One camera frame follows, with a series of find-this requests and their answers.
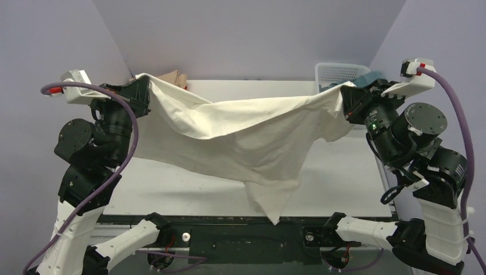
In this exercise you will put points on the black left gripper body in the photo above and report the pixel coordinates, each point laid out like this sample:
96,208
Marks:
134,98

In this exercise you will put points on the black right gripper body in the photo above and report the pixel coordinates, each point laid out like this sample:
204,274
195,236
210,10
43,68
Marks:
354,103

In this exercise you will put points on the white t shirt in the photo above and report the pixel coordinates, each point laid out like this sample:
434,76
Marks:
262,143

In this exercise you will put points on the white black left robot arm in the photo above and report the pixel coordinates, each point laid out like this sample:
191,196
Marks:
97,152

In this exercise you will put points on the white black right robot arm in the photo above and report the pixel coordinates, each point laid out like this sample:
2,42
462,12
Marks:
409,144

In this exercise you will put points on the teal crumpled t shirt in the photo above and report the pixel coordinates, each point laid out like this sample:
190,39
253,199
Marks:
360,81

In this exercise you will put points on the beige folded t shirt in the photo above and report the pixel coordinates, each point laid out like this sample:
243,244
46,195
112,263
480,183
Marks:
175,78

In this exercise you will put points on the white plastic basket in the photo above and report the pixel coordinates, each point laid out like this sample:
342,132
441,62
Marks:
328,73

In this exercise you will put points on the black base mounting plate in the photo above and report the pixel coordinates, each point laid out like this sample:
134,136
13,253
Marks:
250,240

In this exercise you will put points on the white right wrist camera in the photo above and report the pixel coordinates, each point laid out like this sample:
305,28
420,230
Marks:
414,81

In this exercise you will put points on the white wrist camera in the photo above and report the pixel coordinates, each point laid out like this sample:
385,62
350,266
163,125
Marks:
76,95
414,81

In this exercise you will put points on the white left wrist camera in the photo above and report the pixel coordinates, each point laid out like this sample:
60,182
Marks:
76,95

